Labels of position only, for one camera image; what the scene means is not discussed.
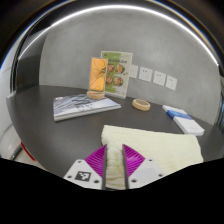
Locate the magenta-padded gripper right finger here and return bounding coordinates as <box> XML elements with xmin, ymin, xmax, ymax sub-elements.
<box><xmin>121</xmin><ymin>143</ymin><xmax>167</xmax><ymax>190</ymax></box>

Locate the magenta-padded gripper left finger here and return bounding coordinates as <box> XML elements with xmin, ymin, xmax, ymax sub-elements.
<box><xmin>63</xmin><ymin>143</ymin><xmax>108</xmax><ymax>191</ymax></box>

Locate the cream knitted towel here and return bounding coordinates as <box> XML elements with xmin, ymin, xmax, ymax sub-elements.
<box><xmin>100</xmin><ymin>124</ymin><xmax>204</xmax><ymax>191</ymax></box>

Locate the beige tape roll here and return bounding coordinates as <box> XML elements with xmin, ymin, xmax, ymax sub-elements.
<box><xmin>131</xmin><ymin>98</ymin><xmax>152</xmax><ymax>112</ymax></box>

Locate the grey printed magazine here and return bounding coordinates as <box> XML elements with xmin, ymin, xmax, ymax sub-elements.
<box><xmin>52</xmin><ymin>93</ymin><xmax>122</xmax><ymax>122</ymax></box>

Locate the thick white book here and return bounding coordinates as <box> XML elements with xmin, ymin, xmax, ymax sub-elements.
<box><xmin>173</xmin><ymin>114</ymin><xmax>206</xmax><ymax>137</ymax></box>

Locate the blue and white booklet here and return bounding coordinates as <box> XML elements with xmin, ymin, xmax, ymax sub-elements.
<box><xmin>162</xmin><ymin>104</ymin><xmax>194</xmax><ymax>121</ymax></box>

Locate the green menu sign stand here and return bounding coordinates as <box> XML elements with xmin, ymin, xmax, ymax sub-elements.
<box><xmin>100</xmin><ymin>50</ymin><xmax>134</xmax><ymax>100</ymax></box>

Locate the ceiling light strip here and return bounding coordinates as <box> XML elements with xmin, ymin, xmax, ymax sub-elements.
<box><xmin>18</xmin><ymin>4</ymin><xmax>218</xmax><ymax>64</ymax></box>

